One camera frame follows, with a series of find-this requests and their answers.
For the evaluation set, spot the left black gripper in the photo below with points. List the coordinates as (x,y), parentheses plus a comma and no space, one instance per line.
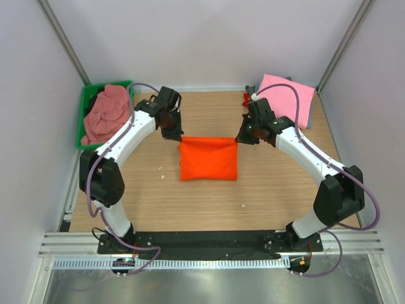
(175,133)

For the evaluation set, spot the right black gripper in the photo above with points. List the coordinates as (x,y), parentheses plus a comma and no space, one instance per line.
(242,137)

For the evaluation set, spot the orange t shirt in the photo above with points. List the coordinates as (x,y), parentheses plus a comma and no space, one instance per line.
(214,158)

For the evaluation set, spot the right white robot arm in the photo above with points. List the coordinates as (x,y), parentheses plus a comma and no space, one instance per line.
(339,193)

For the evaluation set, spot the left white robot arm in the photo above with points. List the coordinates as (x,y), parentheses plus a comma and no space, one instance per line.
(100,176)

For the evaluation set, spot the folded pink t shirt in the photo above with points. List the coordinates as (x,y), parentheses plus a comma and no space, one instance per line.
(284,98)

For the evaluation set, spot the crumpled dusty pink shirt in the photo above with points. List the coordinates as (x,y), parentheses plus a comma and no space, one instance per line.
(107,112)

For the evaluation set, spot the green plastic bin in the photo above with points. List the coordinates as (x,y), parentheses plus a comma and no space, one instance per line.
(89,93)

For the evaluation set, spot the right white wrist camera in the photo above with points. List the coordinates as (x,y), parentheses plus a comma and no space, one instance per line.
(254,97)

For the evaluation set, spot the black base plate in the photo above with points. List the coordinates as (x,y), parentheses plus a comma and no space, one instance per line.
(214,245)

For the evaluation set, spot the aluminium frame rail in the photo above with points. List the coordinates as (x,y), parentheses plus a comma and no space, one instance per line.
(68,244)

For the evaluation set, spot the white slotted cable duct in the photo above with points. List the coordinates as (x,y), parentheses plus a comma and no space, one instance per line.
(115,263)

